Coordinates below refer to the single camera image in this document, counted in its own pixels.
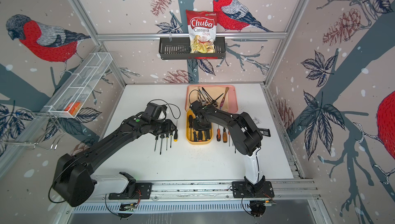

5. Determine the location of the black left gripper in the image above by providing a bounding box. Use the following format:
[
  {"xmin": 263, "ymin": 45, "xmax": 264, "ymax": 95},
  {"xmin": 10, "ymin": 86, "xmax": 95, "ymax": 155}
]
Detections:
[{"xmin": 151, "ymin": 118, "xmax": 179, "ymax": 134}]

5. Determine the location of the green black handle screwdriver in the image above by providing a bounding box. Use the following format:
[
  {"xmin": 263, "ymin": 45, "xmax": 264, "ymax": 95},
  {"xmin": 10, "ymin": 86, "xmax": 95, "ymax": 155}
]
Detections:
[{"xmin": 159, "ymin": 134, "xmax": 165, "ymax": 155}]

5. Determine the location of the black ribbed handle screwdriver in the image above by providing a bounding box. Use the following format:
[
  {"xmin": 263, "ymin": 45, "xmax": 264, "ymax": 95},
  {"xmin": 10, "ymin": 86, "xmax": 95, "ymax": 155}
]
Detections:
[{"xmin": 154, "ymin": 135, "xmax": 159, "ymax": 151}]

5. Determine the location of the slim black yellow-capped screwdriver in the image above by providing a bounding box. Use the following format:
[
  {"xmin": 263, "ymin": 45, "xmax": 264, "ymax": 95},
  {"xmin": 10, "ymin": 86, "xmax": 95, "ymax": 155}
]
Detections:
[{"xmin": 173, "ymin": 121, "xmax": 178, "ymax": 142}]

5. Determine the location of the orange black small screwdriver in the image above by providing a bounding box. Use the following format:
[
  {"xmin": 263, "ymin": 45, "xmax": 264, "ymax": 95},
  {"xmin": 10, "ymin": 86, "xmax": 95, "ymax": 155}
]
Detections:
[{"xmin": 216, "ymin": 126, "xmax": 221, "ymax": 142}]

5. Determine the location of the amber handle black screwdriver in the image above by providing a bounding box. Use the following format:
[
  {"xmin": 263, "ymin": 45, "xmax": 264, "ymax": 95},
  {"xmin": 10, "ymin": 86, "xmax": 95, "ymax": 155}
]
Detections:
[{"xmin": 222, "ymin": 127, "xmax": 228, "ymax": 143}]

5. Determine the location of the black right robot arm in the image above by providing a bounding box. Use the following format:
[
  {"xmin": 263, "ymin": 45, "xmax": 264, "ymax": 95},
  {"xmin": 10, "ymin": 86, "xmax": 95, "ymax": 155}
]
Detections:
[{"xmin": 190, "ymin": 101, "xmax": 265, "ymax": 197}]

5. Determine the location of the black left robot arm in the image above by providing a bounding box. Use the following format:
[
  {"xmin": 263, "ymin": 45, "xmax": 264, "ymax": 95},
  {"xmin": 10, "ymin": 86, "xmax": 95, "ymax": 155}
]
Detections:
[{"xmin": 50, "ymin": 114, "xmax": 177, "ymax": 207}]

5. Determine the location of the yellow plastic storage box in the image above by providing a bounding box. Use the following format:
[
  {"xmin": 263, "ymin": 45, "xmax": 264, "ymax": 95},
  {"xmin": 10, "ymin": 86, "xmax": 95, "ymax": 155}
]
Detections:
[{"xmin": 186, "ymin": 109, "xmax": 214, "ymax": 145}]

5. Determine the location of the black cutlery bundle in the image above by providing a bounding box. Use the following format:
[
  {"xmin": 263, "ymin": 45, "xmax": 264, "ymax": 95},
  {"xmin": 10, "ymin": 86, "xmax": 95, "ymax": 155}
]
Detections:
[{"xmin": 198, "ymin": 87, "xmax": 223, "ymax": 107}]

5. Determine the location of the pink plastic tray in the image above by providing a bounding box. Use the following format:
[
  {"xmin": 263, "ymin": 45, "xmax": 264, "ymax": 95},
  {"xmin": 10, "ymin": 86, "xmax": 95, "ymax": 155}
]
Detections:
[{"xmin": 185, "ymin": 84, "xmax": 239, "ymax": 112}]

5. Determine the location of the red Chuba cassava chips bag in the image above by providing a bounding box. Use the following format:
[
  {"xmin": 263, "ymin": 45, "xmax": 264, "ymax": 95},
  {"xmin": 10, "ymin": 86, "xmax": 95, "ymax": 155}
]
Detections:
[{"xmin": 186, "ymin": 10, "xmax": 218, "ymax": 54}]

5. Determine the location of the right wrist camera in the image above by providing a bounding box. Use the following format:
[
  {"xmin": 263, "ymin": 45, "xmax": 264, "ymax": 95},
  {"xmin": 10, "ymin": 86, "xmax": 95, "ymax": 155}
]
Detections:
[{"xmin": 190, "ymin": 100, "xmax": 204, "ymax": 114}]

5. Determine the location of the wooden handled knife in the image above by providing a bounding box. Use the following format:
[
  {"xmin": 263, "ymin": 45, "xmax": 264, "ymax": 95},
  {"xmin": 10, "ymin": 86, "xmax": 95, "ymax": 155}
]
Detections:
[{"xmin": 220, "ymin": 87, "xmax": 229, "ymax": 110}]

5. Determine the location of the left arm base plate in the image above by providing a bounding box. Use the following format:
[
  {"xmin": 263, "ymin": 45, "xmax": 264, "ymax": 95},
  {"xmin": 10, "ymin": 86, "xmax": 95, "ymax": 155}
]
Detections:
[{"xmin": 108, "ymin": 182, "xmax": 153, "ymax": 200}]

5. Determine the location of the black wall basket shelf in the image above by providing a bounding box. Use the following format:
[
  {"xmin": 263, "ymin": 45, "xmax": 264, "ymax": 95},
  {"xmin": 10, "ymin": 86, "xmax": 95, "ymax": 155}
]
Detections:
[{"xmin": 158, "ymin": 36, "xmax": 226, "ymax": 60}]

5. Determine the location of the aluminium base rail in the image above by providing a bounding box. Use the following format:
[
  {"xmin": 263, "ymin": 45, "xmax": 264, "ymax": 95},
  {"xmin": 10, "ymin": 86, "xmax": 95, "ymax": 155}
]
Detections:
[{"xmin": 67, "ymin": 179, "xmax": 321, "ymax": 218}]

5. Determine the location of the orange item in wire shelf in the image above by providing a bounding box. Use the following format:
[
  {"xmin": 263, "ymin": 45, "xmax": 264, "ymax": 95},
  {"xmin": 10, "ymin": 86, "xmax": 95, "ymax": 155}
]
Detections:
[{"xmin": 64, "ymin": 101, "xmax": 82, "ymax": 116}]

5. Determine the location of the white wire mesh shelf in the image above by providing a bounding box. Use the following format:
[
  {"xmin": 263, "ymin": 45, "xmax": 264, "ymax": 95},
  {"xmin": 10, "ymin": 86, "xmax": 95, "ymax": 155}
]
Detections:
[{"xmin": 48, "ymin": 52, "xmax": 113, "ymax": 119}]

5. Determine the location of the metal wall hook rack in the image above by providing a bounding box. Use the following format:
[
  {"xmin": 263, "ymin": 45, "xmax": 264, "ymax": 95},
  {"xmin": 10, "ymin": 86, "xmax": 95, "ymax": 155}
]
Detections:
[{"xmin": 1, "ymin": 109, "xmax": 65, "ymax": 151}]

